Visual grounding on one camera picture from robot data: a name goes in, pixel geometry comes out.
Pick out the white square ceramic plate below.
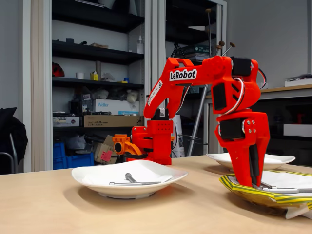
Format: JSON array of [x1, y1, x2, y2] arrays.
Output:
[[71, 159, 190, 199], [206, 150, 296, 173]]

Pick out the yellow green striped paper plate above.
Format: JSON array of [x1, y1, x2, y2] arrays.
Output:
[[218, 170, 312, 220]]

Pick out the metal coat stand wooden knobs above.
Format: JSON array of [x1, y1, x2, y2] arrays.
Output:
[[186, 8, 236, 157]]

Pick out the white cardboard box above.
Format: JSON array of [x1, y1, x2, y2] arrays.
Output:
[[283, 123, 312, 137]]

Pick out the grey sideboard with wooden top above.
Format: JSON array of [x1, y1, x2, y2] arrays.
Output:
[[203, 84, 312, 159]]

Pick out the stack of papers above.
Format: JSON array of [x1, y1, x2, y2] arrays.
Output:
[[185, 53, 208, 60]]

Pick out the green flat box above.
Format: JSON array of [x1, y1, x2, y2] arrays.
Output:
[[182, 45, 211, 55]]

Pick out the black flexible tripod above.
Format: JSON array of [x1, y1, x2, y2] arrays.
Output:
[[170, 42, 185, 59]]

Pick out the white stuffed bag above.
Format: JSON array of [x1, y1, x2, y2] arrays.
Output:
[[126, 89, 139, 103]]

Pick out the grey metal shelving cabinet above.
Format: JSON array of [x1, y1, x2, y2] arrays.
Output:
[[151, 0, 228, 157], [23, 0, 153, 173]]

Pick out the orange table clamp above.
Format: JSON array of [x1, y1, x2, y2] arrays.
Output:
[[112, 134, 144, 157]]

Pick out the white Weller box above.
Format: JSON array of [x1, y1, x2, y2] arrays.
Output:
[[95, 98, 140, 116]]

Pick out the long brown cardboard box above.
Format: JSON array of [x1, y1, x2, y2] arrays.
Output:
[[83, 115, 145, 128]]

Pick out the white plastic bottle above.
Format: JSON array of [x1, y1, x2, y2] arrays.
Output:
[[136, 35, 145, 55]]

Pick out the cardboard box with pink sticker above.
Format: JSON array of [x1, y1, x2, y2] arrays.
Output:
[[94, 142, 117, 165]]

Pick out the crumpled white paper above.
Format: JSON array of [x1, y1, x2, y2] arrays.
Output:
[[100, 72, 116, 82]]

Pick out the low blue plastic crate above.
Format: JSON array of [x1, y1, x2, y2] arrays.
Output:
[[65, 153, 95, 169]]

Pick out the white printed box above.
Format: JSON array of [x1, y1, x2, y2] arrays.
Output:
[[53, 117, 80, 127]]

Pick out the tall blue plastic crate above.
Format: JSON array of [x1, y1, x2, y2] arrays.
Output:
[[53, 142, 67, 171]]

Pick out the red black helmet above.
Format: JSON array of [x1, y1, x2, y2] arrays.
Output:
[[52, 61, 65, 78]]

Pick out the grey metal chair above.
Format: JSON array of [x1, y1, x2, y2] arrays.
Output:
[[0, 133, 19, 175]]

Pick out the black jacket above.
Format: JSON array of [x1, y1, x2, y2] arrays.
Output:
[[0, 107, 28, 166]]

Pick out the white red servo cable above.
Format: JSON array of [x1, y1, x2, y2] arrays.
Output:
[[223, 77, 245, 115], [257, 67, 267, 89]]

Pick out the white flat box with cables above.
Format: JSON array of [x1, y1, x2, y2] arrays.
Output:
[[284, 74, 312, 88]]

